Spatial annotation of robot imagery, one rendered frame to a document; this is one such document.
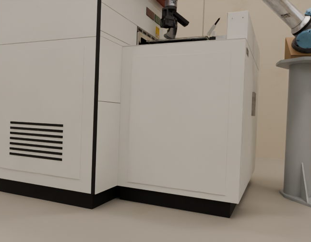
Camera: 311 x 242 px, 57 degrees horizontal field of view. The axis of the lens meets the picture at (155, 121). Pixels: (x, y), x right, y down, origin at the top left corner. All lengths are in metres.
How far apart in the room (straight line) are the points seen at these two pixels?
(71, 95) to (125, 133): 0.33
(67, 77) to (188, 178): 0.76
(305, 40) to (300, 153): 0.64
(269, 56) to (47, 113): 2.82
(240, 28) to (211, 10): 2.37
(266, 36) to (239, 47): 2.42
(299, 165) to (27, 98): 1.58
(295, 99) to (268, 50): 1.92
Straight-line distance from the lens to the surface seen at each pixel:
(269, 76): 3.71
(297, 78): 1.90
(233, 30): 1.46
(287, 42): 2.01
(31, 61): 1.66
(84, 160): 1.42
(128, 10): 1.68
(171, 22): 1.83
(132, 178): 1.52
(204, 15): 3.80
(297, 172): 1.91
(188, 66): 1.40
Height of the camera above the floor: 0.46
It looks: 1 degrees down
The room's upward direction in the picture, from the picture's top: 2 degrees clockwise
